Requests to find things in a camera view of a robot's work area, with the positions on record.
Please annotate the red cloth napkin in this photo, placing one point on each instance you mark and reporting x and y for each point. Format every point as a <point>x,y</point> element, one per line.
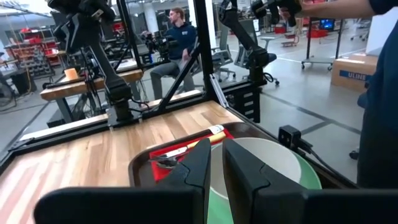
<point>160,174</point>

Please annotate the green plate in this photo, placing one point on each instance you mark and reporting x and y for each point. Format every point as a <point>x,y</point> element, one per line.
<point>311,180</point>

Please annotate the person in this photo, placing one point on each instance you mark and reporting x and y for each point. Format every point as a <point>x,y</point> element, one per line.
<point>382,93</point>
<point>183,37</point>

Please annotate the grey bowl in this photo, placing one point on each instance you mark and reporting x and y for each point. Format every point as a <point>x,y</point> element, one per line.
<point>273,158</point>

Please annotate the person's forearm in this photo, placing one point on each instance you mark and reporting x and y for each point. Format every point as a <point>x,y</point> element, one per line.
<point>335,8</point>

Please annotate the shelf with red bins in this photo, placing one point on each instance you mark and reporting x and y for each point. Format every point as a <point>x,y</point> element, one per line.
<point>34,56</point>

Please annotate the black wheeled cart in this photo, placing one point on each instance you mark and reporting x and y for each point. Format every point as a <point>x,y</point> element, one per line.
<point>309,46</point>

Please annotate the brown plastic tray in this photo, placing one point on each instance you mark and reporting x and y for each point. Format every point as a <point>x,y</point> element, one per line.
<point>140,174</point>

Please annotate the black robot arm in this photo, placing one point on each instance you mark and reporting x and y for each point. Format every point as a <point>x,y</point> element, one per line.
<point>160,45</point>

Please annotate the black trash bin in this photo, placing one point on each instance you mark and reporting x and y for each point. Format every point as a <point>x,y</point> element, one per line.
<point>20,82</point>

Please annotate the blue office chair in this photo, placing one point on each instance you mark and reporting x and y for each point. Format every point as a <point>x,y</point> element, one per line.
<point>271,57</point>

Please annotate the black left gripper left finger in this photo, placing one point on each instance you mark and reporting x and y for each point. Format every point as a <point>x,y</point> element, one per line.
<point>186,193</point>

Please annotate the small lit monitor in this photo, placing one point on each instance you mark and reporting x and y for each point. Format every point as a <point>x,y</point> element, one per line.
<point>327,24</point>

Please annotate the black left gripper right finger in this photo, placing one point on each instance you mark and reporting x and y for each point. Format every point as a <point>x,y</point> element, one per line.
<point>248,193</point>

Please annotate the cardboard box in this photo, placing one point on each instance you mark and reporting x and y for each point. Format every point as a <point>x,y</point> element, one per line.
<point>351,73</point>

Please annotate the person's hand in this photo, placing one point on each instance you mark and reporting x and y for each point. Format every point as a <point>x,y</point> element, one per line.
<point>289,14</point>

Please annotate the grey office chair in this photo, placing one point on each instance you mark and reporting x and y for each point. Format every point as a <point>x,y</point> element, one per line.
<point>222,59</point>

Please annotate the small black camera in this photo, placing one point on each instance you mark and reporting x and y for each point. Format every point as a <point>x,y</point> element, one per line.
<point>289,137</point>

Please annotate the wooden workbench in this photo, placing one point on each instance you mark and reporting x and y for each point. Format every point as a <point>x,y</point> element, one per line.
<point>77,87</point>

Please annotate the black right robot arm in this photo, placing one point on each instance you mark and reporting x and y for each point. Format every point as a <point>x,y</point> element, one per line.
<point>115,90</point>

